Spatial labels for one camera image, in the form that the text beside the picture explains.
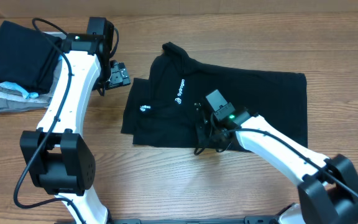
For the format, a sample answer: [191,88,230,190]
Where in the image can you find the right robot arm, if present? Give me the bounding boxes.
[194,101,358,223]

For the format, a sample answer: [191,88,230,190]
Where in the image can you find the black polo shirt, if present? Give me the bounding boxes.
[121,42,308,148]

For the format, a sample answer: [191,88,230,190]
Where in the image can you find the black folded garment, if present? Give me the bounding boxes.
[0,21,62,94]

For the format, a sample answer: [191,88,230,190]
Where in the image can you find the grey folded garment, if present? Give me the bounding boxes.
[0,89,53,113]

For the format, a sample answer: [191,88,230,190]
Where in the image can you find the light blue cloth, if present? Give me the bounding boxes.
[0,56,63,102]

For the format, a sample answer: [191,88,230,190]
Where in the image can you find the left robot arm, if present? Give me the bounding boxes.
[20,32,116,223]

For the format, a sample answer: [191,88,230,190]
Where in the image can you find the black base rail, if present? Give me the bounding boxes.
[109,215,279,224]

